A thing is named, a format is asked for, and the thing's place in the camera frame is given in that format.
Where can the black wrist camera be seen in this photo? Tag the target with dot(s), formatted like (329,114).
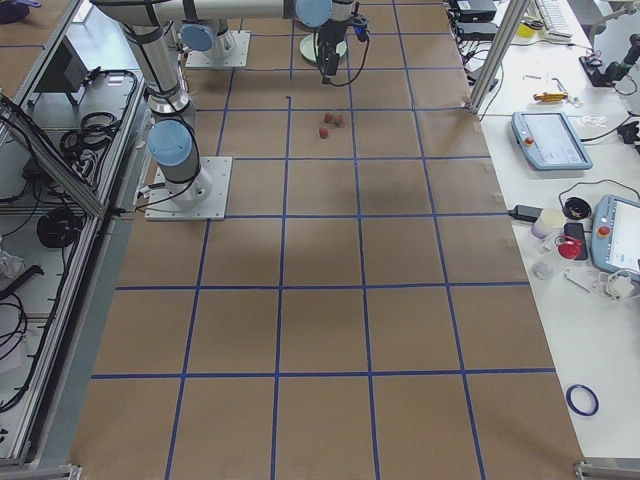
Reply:
(360,25)

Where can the red round object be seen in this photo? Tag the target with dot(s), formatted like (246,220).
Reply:
(568,247)

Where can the teach pendant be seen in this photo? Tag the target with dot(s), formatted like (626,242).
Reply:
(549,141)
(615,236)

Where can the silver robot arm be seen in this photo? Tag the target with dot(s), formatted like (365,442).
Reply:
(211,37)
(172,140)

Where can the yellow metal tool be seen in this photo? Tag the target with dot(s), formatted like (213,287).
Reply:
(550,97)

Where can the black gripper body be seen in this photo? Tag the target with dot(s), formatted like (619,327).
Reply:
(330,36)

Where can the black power adapter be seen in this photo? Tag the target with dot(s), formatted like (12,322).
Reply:
(525,213)

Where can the blue tape roll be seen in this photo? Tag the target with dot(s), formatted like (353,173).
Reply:
(582,400)

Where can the far teach pendant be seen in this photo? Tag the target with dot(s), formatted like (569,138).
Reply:
(549,141)

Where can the white cup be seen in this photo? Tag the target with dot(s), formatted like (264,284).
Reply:
(549,220)

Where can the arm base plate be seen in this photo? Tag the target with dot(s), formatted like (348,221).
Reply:
(206,198)
(237,59)

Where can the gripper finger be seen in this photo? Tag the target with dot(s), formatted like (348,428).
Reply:
(331,64)
(320,62)

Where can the aluminium frame post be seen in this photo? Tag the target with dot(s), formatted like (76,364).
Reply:
(509,24)

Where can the near teach pendant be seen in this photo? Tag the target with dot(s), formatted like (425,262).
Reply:
(615,236)

